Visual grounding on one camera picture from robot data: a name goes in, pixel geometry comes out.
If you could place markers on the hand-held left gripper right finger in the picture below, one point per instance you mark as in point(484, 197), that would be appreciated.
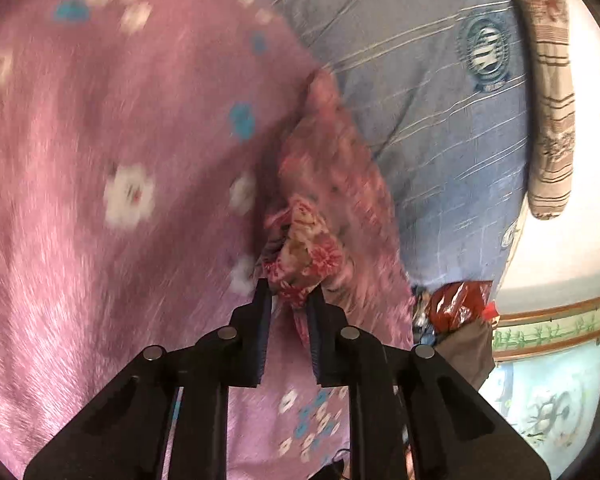
point(316, 332)

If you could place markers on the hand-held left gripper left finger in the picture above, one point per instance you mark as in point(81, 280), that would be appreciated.
point(264, 322)

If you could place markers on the pink floral cloth garment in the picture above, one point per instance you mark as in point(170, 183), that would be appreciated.
point(305, 245)

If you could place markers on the red plastic bag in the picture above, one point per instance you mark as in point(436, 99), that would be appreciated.
point(450, 305)

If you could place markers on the brown cloth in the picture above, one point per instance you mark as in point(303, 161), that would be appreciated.
point(470, 352)

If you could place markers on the blue plaid pillow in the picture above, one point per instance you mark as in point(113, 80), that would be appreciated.
point(420, 135)

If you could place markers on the painted wooden headboard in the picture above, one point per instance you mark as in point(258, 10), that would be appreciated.
point(555, 340)

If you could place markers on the pink fleece blanket white flowers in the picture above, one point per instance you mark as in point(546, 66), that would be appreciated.
point(105, 135)

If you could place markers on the brown striped floral pillow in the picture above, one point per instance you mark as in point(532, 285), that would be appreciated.
point(550, 110)

